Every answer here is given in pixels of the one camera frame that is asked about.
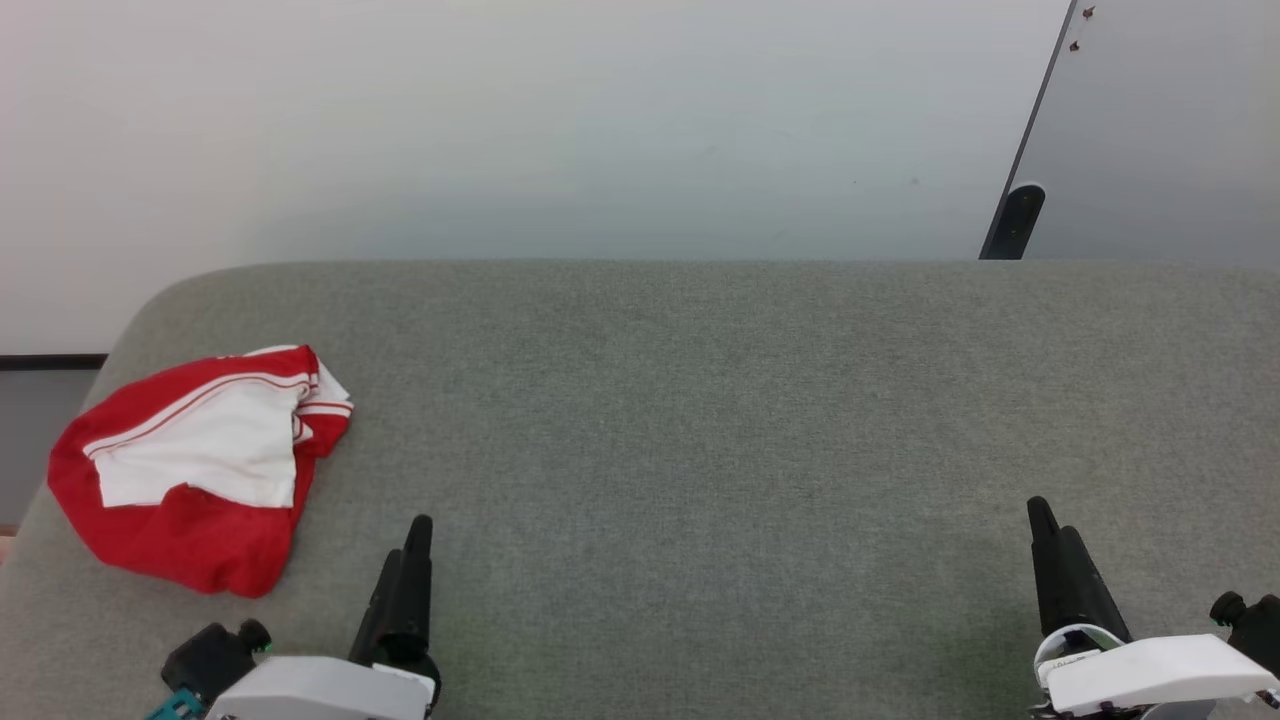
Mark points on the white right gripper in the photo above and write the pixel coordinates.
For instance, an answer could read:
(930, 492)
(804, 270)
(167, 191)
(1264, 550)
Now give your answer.
(1150, 675)

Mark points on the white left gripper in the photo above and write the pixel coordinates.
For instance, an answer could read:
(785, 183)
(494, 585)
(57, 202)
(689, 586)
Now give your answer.
(320, 690)

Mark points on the red and white Bulls jersey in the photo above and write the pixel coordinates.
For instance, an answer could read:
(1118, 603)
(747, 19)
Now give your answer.
(200, 470)

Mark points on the dark baseboard strip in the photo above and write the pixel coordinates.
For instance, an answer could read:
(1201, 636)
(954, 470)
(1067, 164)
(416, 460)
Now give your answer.
(50, 362)

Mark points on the grey partition panel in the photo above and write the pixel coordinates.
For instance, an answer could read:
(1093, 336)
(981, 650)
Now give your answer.
(1170, 130)

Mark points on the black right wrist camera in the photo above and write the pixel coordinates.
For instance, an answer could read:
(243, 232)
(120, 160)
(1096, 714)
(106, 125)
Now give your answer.
(1255, 625)

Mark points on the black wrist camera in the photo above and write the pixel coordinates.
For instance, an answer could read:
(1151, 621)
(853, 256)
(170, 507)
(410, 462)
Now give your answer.
(1255, 625)
(210, 660)

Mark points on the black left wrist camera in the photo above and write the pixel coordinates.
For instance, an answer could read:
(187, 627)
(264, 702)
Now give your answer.
(210, 660)

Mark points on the black oval post foot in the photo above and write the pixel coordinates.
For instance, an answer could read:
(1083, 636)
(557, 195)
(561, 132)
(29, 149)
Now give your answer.
(1020, 220)

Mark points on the dark metal frame post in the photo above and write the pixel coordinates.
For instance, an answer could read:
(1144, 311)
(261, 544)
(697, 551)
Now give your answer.
(1035, 120)

